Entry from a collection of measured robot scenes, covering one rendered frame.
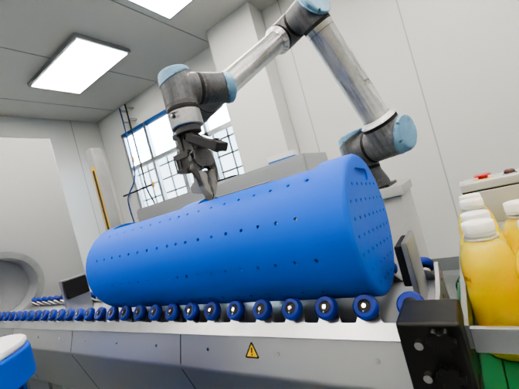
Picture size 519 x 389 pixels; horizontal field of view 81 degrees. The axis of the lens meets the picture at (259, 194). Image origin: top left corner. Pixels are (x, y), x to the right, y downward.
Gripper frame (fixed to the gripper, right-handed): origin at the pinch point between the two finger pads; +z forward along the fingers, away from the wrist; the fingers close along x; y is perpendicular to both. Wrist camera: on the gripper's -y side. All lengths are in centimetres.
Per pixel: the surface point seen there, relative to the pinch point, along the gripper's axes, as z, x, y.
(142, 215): -13, -152, 244
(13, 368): 23, 43, 24
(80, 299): 25, -1, 89
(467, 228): 15, 13, -55
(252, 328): 30.7, 11.4, -11.4
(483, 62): -60, -281, -93
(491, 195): 17, -24, -60
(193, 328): 30.9, 11.6, 7.5
